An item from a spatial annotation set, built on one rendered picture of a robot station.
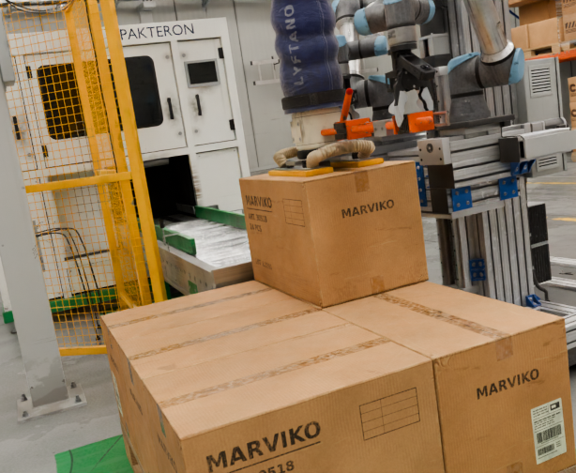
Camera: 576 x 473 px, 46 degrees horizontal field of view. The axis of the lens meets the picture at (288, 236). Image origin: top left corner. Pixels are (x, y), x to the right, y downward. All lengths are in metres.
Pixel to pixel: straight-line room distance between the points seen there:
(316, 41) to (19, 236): 1.64
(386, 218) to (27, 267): 1.73
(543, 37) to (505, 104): 8.20
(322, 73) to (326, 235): 0.55
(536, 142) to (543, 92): 0.47
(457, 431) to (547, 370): 0.29
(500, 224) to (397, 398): 1.43
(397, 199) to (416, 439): 0.85
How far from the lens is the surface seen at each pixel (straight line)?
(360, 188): 2.12
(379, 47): 2.78
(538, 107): 2.94
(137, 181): 3.31
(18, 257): 3.23
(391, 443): 1.60
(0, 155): 3.20
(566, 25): 10.75
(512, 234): 2.91
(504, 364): 1.73
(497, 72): 2.46
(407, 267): 2.23
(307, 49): 2.27
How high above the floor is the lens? 1.11
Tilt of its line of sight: 9 degrees down
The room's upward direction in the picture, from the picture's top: 8 degrees counter-clockwise
